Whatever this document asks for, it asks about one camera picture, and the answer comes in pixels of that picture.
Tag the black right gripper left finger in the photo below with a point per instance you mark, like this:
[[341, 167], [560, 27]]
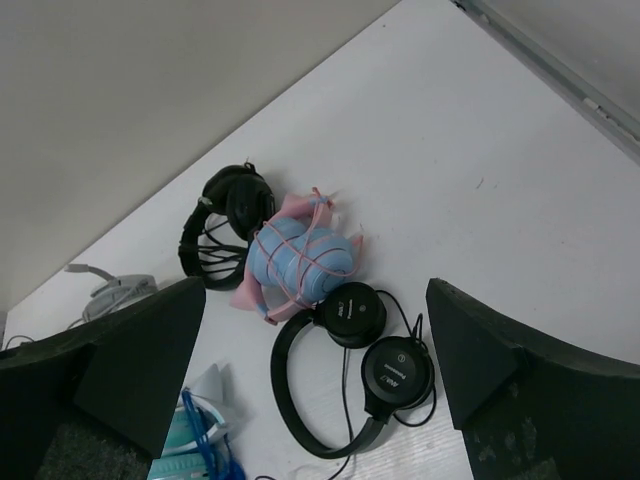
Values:
[[96, 401]]

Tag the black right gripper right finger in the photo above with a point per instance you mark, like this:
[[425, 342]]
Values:
[[530, 406]]

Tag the black Panasonic headphones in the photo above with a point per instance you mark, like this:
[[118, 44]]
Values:
[[397, 372]]

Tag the teal cat ear headphones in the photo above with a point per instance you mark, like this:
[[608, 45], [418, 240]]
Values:
[[197, 445]]

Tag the grey white headphones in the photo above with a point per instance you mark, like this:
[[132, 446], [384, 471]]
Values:
[[114, 294]]

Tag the black wrapped headphones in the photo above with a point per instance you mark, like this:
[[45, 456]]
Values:
[[216, 237]]

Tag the pink and blue headphones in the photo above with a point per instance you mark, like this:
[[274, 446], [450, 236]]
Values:
[[296, 259]]

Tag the aluminium table rail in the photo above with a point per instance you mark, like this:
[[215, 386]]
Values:
[[588, 51]]

